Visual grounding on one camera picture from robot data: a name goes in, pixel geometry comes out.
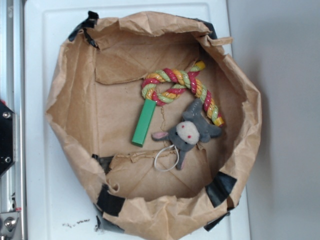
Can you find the brown paper bag container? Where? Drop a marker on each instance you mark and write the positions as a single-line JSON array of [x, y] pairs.
[[94, 105]]

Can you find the silver corner bracket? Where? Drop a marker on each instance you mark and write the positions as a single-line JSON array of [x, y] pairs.
[[10, 226]]

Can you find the aluminium frame rail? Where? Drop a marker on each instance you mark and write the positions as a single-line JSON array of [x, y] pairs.
[[12, 92]]

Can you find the green rectangular wooden block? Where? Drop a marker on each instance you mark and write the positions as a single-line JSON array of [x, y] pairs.
[[143, 123]]

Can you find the white plastic tray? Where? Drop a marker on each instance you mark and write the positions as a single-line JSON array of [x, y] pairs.
[[58, 208]]

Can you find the black metal bracket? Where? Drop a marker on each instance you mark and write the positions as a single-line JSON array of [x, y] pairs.
[[6, 138]]

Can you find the grey plush donkey toy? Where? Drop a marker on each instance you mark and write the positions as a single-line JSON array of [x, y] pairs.
[[186, 134]]

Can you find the multicolour twisted rope toy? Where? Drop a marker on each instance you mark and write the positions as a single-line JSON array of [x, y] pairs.
[[182, 81]]

